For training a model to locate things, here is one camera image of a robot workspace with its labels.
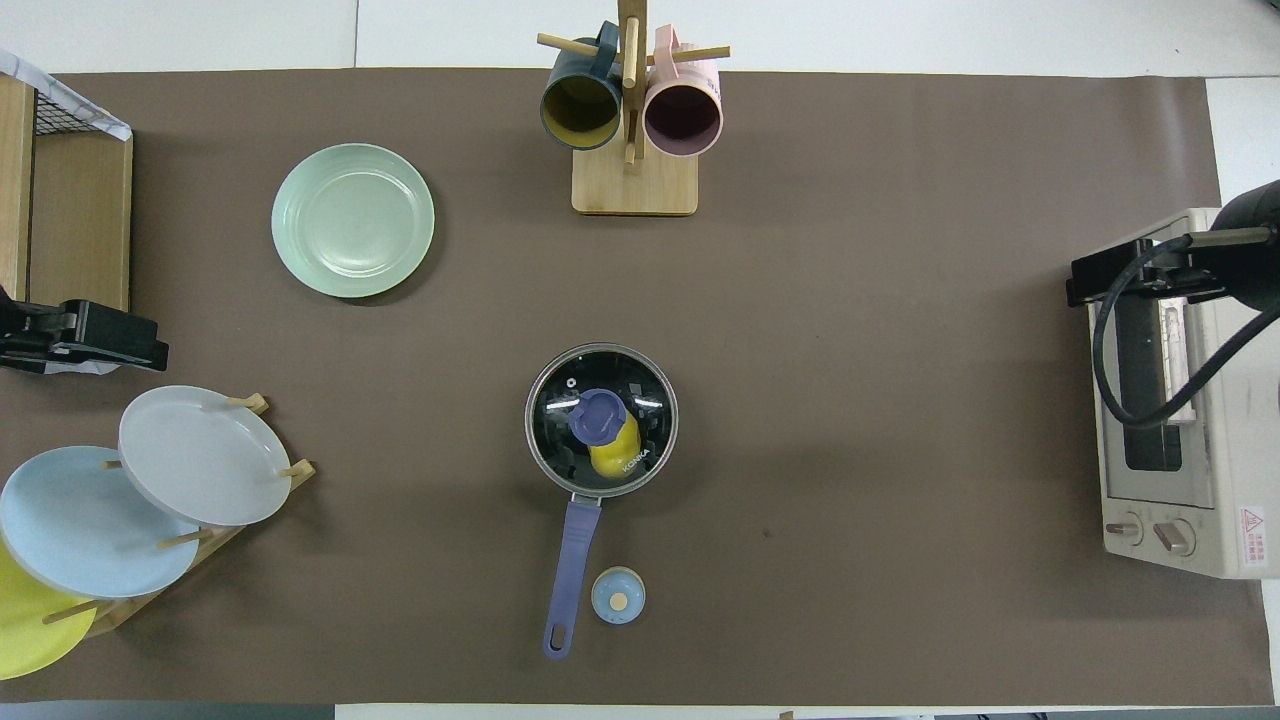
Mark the pink mug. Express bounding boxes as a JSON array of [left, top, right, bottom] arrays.
[[643, 25, 723, 158]]

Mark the wooden mug tree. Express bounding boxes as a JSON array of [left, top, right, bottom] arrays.
[[537, 0, 731, 217]]

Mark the beige toaster oven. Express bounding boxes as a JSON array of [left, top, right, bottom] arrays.
[[1088, 208, 1280, 581]]

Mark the small blue round dish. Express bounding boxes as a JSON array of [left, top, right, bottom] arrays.
[[591, 566, 647, 626]]

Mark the black saucepan purple handle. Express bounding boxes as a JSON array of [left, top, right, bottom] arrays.
[[525, 343, 679, 660]]

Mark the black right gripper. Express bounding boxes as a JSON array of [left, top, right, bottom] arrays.
[[1066, 236, 1233, 308]]

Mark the wooden plate rack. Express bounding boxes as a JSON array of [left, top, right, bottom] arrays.
[[40, 393, 317, 638]]

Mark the dark teal mug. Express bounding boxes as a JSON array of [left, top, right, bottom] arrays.
[[540, 22, 624, 151]]

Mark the brown table mat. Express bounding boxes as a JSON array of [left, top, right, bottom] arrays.
[[0, 68, 1276, 706]]

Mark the light green plate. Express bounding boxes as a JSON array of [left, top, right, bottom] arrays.
[[271, 143, 436, 299]]

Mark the yellow plate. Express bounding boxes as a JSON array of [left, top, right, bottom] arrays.
[[0, 540, 98, 681]]

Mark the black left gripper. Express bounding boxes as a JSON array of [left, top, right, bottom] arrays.
[[0, 290, 170, 376]]

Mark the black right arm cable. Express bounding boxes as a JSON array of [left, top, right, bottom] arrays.
[[1092, 236, 1280, 431]]

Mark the glass lid purple knob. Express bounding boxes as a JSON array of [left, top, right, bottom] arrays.
[[525, 343, 679, 498]]

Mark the light blue plate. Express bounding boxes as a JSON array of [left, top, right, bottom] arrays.
[[0, 445, 201, 599]]

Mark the grey plate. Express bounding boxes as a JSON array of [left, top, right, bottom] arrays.
[[118, 385, 293, 528]]

